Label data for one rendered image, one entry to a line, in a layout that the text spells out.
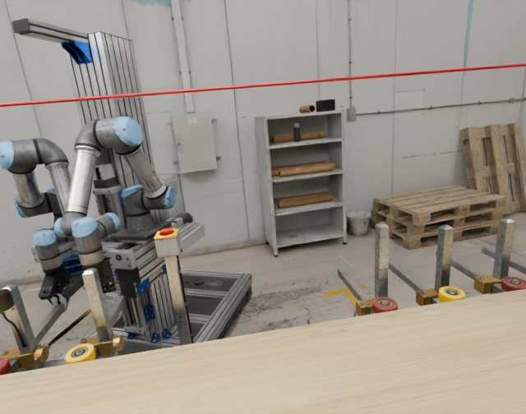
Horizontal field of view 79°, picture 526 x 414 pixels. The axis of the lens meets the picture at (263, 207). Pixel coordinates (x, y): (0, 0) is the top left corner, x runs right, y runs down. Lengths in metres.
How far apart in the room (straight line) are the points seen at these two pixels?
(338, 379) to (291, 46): 3.55
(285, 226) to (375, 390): 3.32
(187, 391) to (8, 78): 3.58
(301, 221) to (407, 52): 2.42
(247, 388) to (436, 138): 4.42
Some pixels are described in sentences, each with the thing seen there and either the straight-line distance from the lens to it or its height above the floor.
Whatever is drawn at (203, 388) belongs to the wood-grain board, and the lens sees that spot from 0.96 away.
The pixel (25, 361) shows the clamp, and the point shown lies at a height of 0.85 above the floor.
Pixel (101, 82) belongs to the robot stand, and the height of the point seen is 1.80.
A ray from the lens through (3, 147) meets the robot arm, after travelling 1.74.
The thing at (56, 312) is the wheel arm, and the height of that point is 0.86.
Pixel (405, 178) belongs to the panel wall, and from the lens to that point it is 4.76.
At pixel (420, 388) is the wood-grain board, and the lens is 0.96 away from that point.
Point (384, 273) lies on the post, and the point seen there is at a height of 0.97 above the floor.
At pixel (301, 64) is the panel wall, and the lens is 4.01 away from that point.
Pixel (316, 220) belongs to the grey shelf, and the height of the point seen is 0.20.
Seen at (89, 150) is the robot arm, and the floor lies 1.48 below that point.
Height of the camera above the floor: 1.56
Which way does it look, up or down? 16 degrees down
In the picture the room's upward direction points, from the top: 5 degrees counter-clockwise
